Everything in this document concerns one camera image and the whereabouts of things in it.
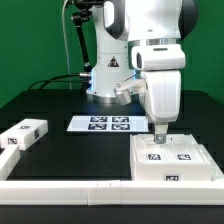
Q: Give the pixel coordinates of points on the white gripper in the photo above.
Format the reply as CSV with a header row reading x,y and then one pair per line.
x,y
161,99

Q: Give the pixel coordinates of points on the white cabinet body box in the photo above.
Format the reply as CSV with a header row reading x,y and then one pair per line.
x,y
170,170

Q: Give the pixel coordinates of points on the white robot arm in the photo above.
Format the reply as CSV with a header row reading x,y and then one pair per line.
x,y
138,52

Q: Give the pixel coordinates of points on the white cabinet top block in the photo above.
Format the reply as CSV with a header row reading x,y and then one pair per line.
x,y
24,134

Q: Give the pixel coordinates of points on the white U-shaped boundary fence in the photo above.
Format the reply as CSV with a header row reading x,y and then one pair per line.
x,y
103,192

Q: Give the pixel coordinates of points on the white marker base plate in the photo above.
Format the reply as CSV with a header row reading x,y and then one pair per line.
x,y
108,124

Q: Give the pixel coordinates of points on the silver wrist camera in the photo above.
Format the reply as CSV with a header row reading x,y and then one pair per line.
x,y
124,90

